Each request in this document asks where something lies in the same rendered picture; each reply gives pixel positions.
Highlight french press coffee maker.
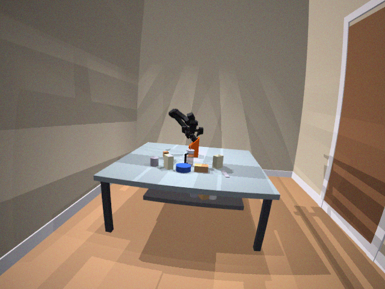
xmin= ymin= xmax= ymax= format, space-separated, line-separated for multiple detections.
xmin=184 ymin=134 xmax=195 ymax=167

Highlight dark grey flat shelf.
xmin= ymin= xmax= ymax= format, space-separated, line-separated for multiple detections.
xmin=143 ymin=189 xmax=244 ymax=211

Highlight blue cylinder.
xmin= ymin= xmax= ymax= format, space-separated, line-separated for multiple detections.
xmin=176 ymin=163 xmax=191 ymax=173

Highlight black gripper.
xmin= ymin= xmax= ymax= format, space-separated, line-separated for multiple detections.
xmin=182 ymin=126 xmax=203 ymax=136

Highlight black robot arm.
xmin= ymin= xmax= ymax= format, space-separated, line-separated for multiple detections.
xmin=168 ymin=109 xmax=198 ymax=143

